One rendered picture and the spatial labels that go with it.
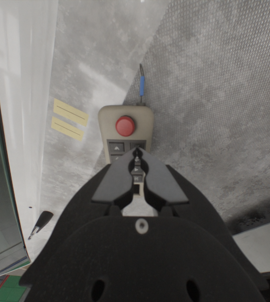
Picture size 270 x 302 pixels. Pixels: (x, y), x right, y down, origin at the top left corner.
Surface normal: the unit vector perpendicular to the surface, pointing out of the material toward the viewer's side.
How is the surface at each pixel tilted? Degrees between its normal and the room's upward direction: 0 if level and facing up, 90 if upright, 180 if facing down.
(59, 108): 0
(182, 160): 0
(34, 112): 30
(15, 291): 90
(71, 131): 0
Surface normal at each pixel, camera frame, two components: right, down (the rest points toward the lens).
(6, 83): 0.37, 0.62
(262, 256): -0.85, -0.47
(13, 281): 0.50, -0.76
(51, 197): 0.00, 0.48
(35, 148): -0.49, 0.15
